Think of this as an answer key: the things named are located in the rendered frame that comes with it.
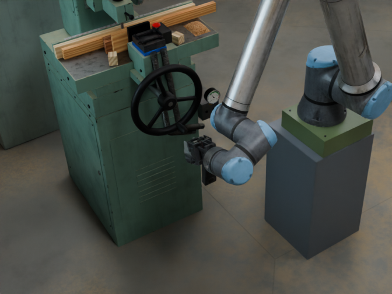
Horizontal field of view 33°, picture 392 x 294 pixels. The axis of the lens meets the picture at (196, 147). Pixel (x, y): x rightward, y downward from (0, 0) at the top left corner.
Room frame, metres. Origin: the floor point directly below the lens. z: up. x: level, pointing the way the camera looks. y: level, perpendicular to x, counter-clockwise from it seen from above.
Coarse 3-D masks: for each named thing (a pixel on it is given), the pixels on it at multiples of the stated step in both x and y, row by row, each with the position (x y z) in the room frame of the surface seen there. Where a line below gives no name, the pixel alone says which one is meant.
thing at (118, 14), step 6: (102, 0) 2.30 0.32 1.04; (108, 0) 2.25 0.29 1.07; (126, 0) 2.24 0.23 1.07; (108, 6) 2.25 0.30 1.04; (114, 6) 2.20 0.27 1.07; (120, 6) 2.19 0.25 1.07; (126, 6) 2.20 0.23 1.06; (132, 6) 2.22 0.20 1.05; (108, 12) 2.25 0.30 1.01; (114, 12) 2.20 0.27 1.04; (120, 12) 2.19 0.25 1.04; (132, 12) 2.22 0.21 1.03; (114, 18) 2.21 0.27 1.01; (120, 18) 2.19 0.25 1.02; (126, 18) 2.20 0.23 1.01
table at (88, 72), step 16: (208, 32) 2.27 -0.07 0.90; (192, 48) 2.20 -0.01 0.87; (208, 48) 2.23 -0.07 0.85; (64, 64) 2.09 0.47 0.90; (80, 64) 2.08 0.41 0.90; (96, 64) 2.08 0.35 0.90; (128, 64) 2.07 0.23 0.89; (80, 80) 1.98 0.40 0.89; (96, 80) 2.01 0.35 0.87; (112, 80) 2.04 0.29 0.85
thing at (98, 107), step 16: (64, 32) 2.51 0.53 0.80; (48, 48) 2.40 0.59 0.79; (192, 64) 2.20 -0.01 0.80; (176, 80) 2.16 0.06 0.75; (80, 96) 2.11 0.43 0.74; (112, 96) 2.03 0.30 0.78; (128, 96) 2.06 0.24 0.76; (144, 96) 2.10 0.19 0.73; (96, 112) 2.00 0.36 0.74; (112, 112) 2.03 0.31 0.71
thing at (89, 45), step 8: (192, 8) 2.39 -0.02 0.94; (200, 8) 2.40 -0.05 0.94; (208, 8) 2.42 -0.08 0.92; (168, 16) 2.34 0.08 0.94; (176, 16) 2.35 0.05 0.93; (184, 16) 2.36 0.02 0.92; (192, 16) 2.38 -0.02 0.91; (168, 24) 2.33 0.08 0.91; (88, 40) 2.18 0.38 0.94; (96, 40) 2.18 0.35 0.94; (64, 48) 2.13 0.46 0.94; (72, 48) 2.14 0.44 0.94; (80, 48) 2.15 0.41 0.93; (88, 48) 2.17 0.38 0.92; (96, 48) 2.18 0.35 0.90; (64, 56) 2.12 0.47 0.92; (72, 56) 2.13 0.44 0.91
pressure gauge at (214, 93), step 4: (212, 88) 2.19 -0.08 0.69; (208, 92) 2.17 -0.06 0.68; (212, 92) 2.17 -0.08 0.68; (216, 92) 2.18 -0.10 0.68; (204, 96) 2.17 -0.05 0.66; (208, 96) 2.16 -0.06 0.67; (212, 96) 2.17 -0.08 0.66; (216, 96) 2.18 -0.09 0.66; (208, 100) 2.16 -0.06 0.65; (212, 100) 2.17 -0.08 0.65; (216, 100) 2.18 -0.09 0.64
